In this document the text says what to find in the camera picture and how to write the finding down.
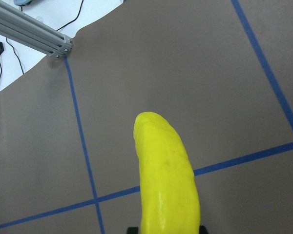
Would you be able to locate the brown paper table mat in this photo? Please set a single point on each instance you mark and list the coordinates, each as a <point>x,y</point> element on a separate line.
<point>219,71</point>

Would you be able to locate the aluminium frame post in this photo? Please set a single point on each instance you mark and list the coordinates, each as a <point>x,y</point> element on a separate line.
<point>22,28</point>

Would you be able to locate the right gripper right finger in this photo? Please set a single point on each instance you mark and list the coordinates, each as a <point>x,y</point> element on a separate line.
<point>203,230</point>

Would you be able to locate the yellow banana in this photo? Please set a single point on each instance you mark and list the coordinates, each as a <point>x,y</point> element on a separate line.
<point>169,196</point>

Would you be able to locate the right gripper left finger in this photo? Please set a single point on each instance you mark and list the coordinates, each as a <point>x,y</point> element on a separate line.
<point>132,230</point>

